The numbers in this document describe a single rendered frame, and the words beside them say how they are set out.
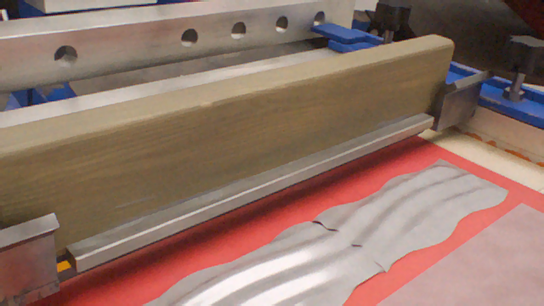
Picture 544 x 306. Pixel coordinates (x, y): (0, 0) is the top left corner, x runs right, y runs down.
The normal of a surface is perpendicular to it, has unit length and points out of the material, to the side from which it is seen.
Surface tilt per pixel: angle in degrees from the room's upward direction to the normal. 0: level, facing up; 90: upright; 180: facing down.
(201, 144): 75
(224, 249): 16
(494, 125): 90
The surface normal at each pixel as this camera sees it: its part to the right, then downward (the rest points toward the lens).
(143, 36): 0.66, 0.40
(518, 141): -0.74, 0.25
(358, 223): 0.52, -0.58
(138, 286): 0.09, -0.88
